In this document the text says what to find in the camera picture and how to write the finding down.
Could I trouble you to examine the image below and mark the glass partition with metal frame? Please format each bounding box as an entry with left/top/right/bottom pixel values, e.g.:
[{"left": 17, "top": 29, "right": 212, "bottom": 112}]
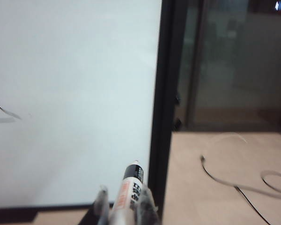
[{"left": 177, "top": 0, "right": 281, "bottom": 133}]

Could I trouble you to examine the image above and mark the white whiteboard marker black tip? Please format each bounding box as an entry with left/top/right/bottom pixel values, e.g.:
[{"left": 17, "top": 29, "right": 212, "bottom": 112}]
[{"left": 109, "top": 160, "right": 145, "bottom": 225}]

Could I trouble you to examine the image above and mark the black floor cable with plug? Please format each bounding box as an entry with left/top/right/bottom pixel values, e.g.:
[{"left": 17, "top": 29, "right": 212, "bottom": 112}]
[{"left": 200, "top": 154, "right": 272, "bottom": 225}]

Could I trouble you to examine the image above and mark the white glass whiteboard black frame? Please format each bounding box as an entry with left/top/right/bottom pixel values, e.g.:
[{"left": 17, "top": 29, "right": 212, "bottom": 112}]
[{"left": 0, "top": 0, "right": 187, "bottom": 225}]

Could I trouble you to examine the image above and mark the thin white floor cable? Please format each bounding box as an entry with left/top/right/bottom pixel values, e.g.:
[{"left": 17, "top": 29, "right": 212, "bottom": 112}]
[{"left": 209, "top": 131, "right": 248, "bottom": 144}]

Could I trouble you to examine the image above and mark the grey looped floor cable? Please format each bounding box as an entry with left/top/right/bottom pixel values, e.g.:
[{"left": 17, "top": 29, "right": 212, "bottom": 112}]
[{"left": 234, "top": 170, "right": 281, "bottom": 201}]

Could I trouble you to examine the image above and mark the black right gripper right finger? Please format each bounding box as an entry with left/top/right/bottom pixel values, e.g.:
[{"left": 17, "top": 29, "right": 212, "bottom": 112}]
[{"left": 136, "top": 186, "right": 164, "bottom": 225}]

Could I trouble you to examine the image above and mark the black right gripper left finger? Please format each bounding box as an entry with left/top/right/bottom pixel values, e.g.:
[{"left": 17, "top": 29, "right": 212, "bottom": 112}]
[{"left": 79, "top": 184, "right": 111, "bottom": 225}]

